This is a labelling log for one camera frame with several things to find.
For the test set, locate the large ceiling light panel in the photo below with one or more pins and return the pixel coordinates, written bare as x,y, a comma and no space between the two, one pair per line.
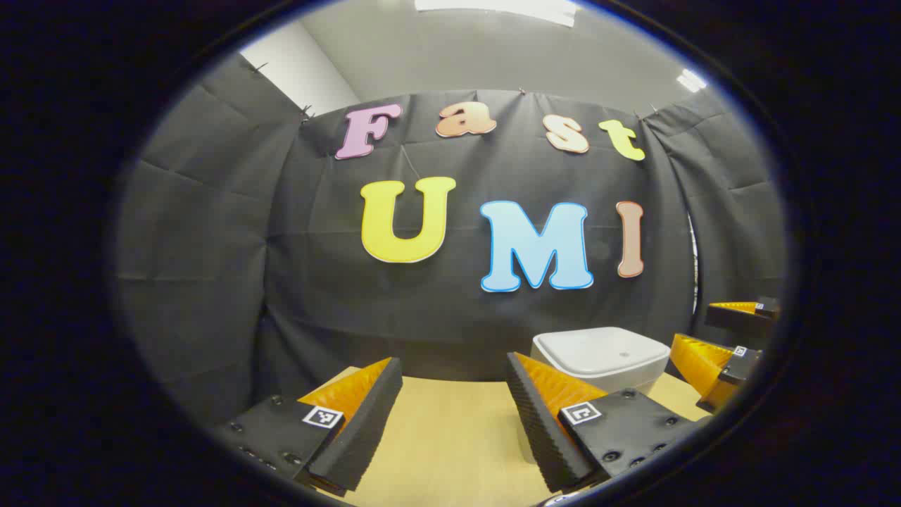
496,8

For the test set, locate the small ceiling light panel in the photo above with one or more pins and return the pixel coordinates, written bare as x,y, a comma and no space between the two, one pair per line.
691,80

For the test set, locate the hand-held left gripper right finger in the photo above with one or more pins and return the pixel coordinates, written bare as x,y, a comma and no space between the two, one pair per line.
538,429

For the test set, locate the wooden desktop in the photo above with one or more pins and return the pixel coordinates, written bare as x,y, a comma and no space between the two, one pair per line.
450,436

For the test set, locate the grey desktop garbage bin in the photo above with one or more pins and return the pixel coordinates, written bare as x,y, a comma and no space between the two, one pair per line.
598,352

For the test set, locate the black backdrop cloth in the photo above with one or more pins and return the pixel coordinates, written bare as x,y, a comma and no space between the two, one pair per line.
317,282

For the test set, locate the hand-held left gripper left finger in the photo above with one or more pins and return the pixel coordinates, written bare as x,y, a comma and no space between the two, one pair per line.
366,422

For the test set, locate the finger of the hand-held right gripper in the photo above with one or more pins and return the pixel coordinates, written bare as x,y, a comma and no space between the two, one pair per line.
704,362
739,318

